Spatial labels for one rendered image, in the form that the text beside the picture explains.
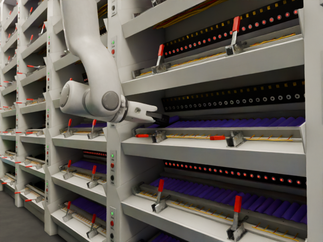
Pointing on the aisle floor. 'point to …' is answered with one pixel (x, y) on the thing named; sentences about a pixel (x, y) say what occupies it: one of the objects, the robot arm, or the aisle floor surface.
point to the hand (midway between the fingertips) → (161, 119)
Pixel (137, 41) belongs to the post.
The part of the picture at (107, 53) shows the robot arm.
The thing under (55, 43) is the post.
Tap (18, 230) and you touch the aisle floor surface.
